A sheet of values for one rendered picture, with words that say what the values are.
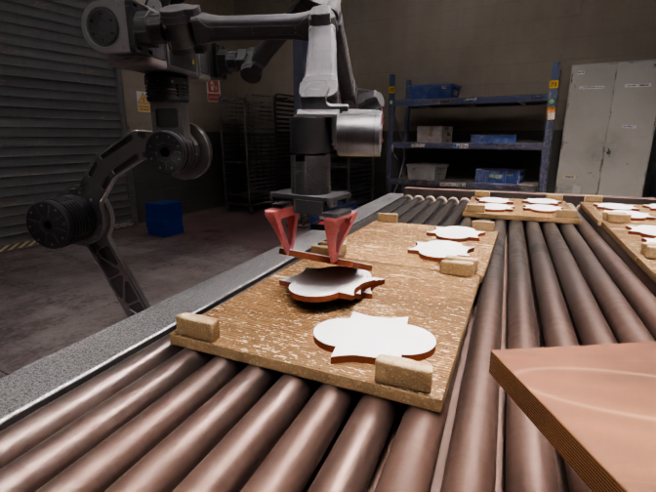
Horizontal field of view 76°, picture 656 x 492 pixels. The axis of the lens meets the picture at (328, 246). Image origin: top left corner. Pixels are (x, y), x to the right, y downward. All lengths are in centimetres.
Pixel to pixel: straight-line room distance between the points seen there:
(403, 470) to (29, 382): 42
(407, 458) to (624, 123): 507
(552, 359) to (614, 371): 4
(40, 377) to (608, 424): 55
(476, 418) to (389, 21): 621
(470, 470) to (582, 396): 14
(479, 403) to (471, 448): 7
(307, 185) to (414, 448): 35
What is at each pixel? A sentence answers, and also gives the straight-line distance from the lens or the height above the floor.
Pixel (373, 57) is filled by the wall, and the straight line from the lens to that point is 650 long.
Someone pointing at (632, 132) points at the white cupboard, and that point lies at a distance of 535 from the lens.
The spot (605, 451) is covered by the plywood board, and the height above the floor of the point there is 104.
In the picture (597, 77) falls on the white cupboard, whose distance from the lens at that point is 535.
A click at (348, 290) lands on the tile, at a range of 62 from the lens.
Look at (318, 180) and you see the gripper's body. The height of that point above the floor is 113.
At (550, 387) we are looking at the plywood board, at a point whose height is 104.
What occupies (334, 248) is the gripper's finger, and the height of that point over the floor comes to 103.
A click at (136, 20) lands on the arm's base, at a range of 127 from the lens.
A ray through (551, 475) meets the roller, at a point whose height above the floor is 92.
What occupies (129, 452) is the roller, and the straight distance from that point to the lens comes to 46.
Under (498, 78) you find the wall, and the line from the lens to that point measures 597.
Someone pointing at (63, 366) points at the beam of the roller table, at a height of 91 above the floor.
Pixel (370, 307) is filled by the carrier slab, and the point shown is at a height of 94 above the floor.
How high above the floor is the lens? 119
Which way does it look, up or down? 15 degrees down
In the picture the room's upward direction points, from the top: straight up
